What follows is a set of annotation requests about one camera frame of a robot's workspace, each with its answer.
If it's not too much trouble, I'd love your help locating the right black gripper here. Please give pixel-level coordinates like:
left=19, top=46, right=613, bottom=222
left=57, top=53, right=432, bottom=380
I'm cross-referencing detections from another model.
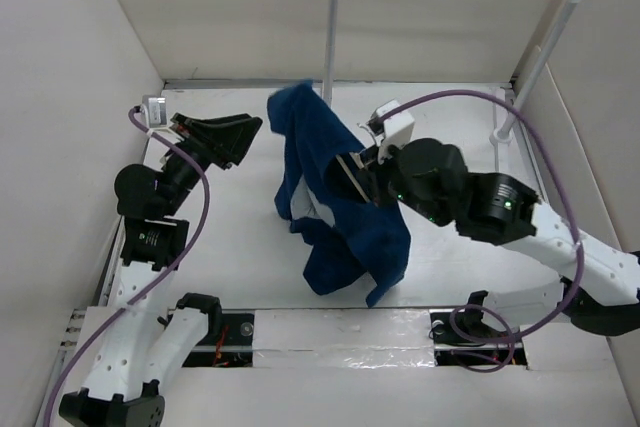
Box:
left=358, top=132, right=451, bottom=227

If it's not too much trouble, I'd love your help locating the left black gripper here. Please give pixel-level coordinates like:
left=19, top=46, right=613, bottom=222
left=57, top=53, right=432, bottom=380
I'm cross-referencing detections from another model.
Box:
left=163, top=111, right=261, bottom=213

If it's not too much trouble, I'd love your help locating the blue Mickey Mouse t-shirt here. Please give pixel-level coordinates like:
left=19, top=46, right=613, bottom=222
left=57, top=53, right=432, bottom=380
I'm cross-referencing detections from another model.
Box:
left=267, top=81, right=411, bottom=307

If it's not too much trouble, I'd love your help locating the cream plastic clothes hanger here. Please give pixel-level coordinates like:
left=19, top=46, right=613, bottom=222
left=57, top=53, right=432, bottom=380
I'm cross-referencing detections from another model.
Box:
left=335, top=152, right=373, bottom=203

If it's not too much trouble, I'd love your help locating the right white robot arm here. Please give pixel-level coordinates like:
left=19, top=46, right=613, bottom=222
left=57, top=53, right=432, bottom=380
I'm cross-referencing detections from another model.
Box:
left=355, top=138, right=639, bottom=340

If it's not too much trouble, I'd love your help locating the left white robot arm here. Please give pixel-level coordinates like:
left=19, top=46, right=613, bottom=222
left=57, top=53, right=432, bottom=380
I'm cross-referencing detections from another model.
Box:
left=45, top=108, right=262, bottom=426

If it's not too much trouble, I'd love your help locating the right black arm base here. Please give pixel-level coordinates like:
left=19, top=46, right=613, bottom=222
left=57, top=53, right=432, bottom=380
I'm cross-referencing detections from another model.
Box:
left=429, top=290, right=533, bottom=370

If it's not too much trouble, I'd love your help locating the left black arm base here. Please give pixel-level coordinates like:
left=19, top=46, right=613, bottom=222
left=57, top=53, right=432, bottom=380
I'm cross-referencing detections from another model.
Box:
left=157, top=292, right=255, bottom=368

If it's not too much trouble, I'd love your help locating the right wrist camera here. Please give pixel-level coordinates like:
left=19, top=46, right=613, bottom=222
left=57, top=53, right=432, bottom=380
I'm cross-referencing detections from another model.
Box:
left=367, top=100, right=415, bottom=164

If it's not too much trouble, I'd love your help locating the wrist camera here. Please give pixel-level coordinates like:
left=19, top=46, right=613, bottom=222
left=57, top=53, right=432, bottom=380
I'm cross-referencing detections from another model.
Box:
left=140, top=95, right=168, bottom=133
left=367, top=100, right=415, bottom=164

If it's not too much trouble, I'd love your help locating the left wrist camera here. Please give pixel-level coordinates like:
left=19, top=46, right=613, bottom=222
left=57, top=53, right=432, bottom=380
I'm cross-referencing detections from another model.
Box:
left=140, top=95, right=168, bottom=133

